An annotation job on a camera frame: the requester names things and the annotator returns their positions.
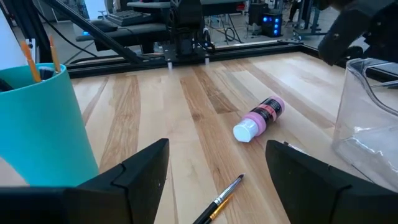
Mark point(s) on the black computer blue lights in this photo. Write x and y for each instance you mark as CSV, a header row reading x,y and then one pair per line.
x,y
272,25

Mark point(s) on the black keyboard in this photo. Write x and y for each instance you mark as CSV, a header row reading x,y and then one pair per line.
x,y
130,17

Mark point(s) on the teal plastic cup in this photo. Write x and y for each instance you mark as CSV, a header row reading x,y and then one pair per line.
x,y
40,124

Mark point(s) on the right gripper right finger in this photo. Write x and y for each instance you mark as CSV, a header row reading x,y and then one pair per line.
x,y
326,199

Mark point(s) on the black computer mouse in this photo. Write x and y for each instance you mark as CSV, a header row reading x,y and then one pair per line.
x,y
104,26

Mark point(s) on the clear plastic bin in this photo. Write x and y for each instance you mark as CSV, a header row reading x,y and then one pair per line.
x,y
367,140

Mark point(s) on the black brush orange ferrule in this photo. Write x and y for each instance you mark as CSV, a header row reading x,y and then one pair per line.
x,y
31,63

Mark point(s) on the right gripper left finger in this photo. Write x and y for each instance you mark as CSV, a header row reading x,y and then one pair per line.
x,y
109,202

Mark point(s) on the small pink paint bottle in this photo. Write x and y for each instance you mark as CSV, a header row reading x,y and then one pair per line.
x,y
264,113

